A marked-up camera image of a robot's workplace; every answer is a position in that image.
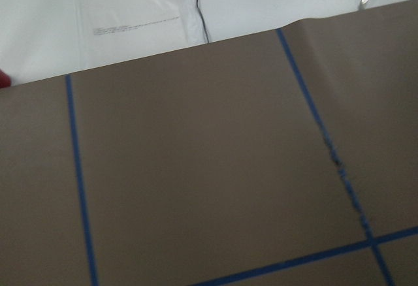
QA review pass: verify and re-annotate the red cylinder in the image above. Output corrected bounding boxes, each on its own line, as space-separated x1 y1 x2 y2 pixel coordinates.
0 70 12 89

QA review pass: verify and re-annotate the black table cable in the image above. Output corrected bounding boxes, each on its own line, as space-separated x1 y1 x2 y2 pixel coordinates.
187 0 210 43

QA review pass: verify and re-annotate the clear plastic bag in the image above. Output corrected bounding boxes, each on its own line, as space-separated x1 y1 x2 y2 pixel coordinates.
76 0 209 69

